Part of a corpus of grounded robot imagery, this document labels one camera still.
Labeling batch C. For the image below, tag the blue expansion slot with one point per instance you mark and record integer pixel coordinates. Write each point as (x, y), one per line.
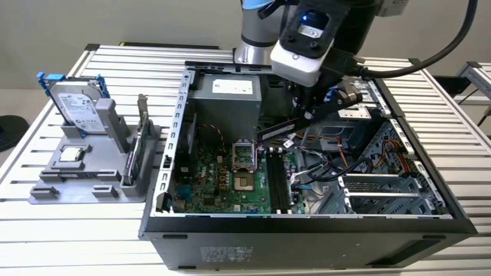
(184, 192)

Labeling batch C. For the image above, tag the CPU socket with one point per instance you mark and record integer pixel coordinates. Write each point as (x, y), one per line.
(244, 182)

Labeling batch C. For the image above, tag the blue plastic drive latch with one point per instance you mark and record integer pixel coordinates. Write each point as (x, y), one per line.
(327, 95)

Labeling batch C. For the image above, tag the long dark RAM stick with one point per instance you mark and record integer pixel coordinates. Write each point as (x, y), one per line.
(273, 130)
(76, 174)

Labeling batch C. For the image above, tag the hard disk in blue carrier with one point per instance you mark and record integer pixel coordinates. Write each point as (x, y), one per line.
(74, 106)

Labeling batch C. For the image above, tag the silver CPU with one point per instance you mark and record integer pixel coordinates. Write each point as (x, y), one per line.
(69, 155)

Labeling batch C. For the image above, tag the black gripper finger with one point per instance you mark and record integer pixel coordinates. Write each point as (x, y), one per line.
(329, 110)
(304, 100)

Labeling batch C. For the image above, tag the grey power supply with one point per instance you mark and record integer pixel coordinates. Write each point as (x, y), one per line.
(225, 115)

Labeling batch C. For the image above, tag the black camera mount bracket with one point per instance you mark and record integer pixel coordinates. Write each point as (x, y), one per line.
(302, 40)

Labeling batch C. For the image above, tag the graphics card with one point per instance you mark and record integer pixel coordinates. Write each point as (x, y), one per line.
(133, 161)

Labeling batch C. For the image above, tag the black round stand base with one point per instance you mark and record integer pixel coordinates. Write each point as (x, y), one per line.
(10, 132)

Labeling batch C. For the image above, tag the green motherboard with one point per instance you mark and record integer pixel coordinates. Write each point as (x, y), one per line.
(210, 178)

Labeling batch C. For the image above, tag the black RAM slot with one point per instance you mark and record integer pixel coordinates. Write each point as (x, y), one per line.
(281, 181)
(270, 181)
(276, 181)
(286, 181)

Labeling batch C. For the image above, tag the black PC case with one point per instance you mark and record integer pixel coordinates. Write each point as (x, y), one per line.
(306, 250)

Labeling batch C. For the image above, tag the black blue plastic tab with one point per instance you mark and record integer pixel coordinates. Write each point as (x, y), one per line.
(162, 202)

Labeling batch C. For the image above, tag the grey metal drive cage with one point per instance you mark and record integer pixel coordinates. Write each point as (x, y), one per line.
(352, 113)

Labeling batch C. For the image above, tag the silver disk bay cage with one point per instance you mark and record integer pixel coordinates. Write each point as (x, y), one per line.
(383, 195)

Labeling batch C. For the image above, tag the grey parts rack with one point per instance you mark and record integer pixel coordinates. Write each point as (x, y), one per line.
(98, 149)

